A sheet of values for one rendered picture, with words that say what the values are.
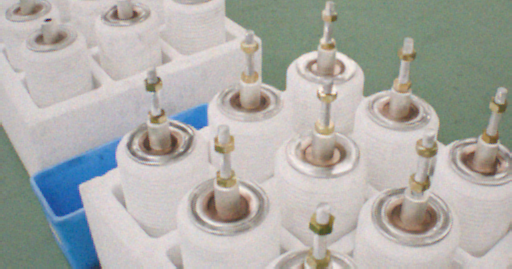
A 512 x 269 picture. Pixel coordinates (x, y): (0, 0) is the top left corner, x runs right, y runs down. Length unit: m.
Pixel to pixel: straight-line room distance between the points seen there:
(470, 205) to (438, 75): 0.68
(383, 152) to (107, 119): 0.40
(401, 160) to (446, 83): 0.59
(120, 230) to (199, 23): 0.39
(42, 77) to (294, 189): 0.41
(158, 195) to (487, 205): 0.33
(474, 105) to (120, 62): 0.67
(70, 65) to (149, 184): 0.29
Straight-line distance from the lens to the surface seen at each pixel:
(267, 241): 0.53
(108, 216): 0.65
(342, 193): 0.58
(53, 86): 0.84
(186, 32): 0.92
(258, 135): 0.64
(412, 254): 0.52
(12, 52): 0.96
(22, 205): 0.97
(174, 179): 0.59
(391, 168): 0.66
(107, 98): 0.85
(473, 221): 0.62
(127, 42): 0.86
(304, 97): 0.71
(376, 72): 1.23
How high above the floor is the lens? 0.63
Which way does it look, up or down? 34 degrees down
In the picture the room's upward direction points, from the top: 2 degrees clockwise
